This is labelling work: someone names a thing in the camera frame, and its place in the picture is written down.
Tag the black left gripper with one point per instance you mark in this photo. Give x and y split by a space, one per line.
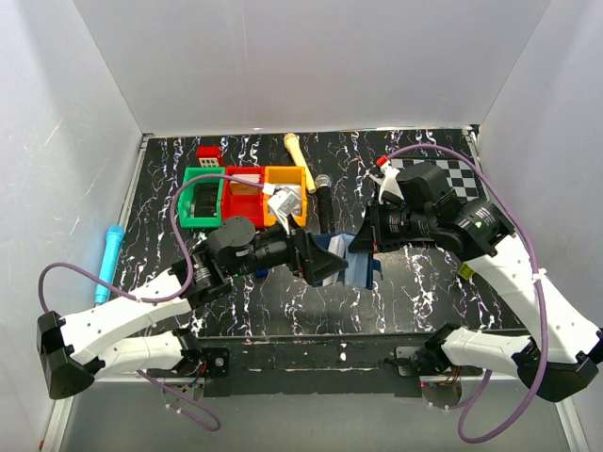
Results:
301 251

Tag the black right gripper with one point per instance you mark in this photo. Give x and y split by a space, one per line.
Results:
373 224

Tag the navy blue card holder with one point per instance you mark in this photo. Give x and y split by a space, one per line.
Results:
361 266

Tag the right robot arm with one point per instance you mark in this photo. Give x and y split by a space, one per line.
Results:
561 339

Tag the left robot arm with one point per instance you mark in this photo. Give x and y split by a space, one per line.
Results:
76 350

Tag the white cards in yellow bin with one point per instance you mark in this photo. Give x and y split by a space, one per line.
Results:
296 189

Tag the orange cards in red bin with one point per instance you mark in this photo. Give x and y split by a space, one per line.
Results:
246 184

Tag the black microphone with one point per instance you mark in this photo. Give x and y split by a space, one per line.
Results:
324 200

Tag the red plastic bin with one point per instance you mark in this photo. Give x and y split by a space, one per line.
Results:
240 200

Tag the yellow plastic bin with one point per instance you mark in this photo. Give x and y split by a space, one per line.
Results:
290 175

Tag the black white chessboard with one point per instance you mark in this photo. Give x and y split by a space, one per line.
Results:
460 176

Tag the beige wooden microphone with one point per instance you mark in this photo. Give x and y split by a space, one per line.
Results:
292 145

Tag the black object in green bin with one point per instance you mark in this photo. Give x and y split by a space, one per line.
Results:
205 200

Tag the green plastic bin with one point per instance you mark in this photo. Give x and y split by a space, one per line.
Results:
184 204

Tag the light blue toy microphone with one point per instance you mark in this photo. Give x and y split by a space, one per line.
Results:
114 239

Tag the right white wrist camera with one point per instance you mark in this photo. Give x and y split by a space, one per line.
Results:
385 176

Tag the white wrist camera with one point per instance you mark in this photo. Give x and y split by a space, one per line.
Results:
385 176
282 202

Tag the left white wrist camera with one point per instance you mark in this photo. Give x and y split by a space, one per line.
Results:
282 202

